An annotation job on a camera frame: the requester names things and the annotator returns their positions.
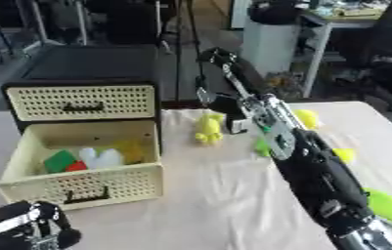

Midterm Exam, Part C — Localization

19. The green block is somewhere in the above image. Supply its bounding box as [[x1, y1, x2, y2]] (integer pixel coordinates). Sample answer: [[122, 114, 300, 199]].
[[41, 149, 79, 174]]

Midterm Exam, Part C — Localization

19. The pale closed pierced drawer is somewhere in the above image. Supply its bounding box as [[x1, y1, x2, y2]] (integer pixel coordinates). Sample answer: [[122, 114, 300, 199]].
[[5, 85, 158, 122]]

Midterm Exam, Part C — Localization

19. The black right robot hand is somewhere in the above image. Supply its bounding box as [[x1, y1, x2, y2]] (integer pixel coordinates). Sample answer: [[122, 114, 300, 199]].
[[196, 47, 264, 135]]

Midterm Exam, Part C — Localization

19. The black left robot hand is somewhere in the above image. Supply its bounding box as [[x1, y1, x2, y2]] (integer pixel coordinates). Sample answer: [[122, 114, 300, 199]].
[[0, 200, 85, 250]]

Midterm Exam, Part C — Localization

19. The pale open pierced drawer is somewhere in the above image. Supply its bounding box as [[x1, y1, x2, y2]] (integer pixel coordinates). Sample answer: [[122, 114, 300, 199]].
[[0, 119, 167, 211]]

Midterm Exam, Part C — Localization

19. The white bin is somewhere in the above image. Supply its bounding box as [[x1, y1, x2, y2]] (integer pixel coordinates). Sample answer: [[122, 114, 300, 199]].
[[240, 19, 302, 77]]

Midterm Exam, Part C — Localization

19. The black tripod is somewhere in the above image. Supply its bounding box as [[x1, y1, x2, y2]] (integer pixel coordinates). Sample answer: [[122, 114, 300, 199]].
[[155, 0, 206, 103]]

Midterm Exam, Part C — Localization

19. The black office chair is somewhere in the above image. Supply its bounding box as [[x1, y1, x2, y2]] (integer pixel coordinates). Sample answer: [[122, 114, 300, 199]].
[[340, 0, 392, 112]]

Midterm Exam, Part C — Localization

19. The yellow soft toy figure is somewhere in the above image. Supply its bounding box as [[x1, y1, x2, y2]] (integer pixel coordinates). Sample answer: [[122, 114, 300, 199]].
[[194, 110, 229, 146]]

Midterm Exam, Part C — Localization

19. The black cabinet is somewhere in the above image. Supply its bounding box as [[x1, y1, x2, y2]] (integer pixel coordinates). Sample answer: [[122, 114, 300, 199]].
[[0, 44, 165, 154]]

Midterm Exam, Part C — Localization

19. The small green toy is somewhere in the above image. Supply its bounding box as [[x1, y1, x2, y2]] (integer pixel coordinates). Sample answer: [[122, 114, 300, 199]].
[[253, 137, 273, 158]]

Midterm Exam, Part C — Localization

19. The red block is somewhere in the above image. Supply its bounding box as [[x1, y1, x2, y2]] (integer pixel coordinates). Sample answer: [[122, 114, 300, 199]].
[[64, 160, 90, 173]]

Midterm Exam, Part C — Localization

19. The small white toy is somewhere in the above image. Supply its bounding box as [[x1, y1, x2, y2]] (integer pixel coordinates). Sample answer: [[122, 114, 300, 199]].
[[77, 147, 100, 170]]

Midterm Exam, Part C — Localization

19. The white desk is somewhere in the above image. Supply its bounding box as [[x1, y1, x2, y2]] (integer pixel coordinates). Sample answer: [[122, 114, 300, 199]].
[[289, 7, 384, 99]]

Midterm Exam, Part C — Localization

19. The black bag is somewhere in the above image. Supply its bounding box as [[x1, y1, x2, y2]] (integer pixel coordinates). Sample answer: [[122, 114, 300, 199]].
[[246, 0, 305, 25]]

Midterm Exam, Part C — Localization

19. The yellow toy in pale tone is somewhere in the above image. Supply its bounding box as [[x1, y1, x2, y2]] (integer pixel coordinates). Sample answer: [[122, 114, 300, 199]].
[[114, 140, 147, 165]]

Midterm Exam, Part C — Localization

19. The flat bright green toy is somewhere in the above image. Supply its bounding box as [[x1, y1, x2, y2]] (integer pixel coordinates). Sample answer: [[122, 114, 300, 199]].
[[363, 187, 392, 227]]

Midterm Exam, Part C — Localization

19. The large white toy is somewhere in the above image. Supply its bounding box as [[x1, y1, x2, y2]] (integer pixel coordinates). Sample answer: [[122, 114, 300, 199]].
[[94, 148, 126, 169]]

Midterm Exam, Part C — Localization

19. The yellow-green toy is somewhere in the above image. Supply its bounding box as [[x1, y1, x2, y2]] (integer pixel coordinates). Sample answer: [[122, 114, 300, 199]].
[[330, 147, 359, 165]]

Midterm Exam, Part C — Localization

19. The yellow round toy fruit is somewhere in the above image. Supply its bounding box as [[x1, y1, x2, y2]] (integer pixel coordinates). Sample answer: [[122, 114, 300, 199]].
[[292, 108, 323, 131]]

